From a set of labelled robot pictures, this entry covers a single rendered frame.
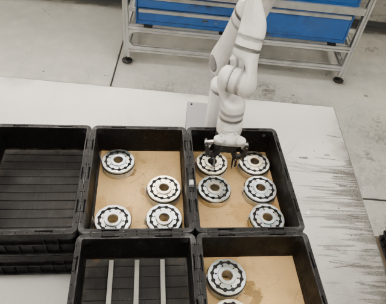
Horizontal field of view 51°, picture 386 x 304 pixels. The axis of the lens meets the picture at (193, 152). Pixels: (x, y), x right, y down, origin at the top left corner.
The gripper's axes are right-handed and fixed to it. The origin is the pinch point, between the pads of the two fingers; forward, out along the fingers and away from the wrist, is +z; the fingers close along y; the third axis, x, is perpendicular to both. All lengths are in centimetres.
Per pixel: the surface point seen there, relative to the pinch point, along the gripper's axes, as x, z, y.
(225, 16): -180, 37, -7
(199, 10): -180, 34, 11
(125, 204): 15.8, 4.9, 28.9
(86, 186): 18.4, -5.3, 38.8
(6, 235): 36, -5, 55
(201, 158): -3.1, 1.9, 6.9
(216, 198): 12.7, 2.5, 1.8
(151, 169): 1.1, 4.4, 22.8
